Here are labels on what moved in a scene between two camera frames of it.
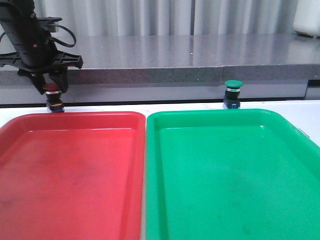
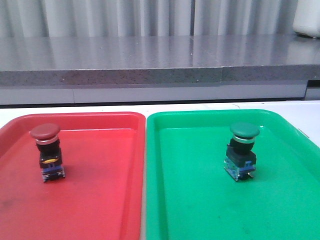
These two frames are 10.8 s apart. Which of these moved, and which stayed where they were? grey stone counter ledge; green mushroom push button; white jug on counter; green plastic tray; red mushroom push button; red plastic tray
Moved: green mushroom push button; red mushroom push button
Stayed: white jug on counter; red plastic tray; green plastic tray; grey stone counter ledge
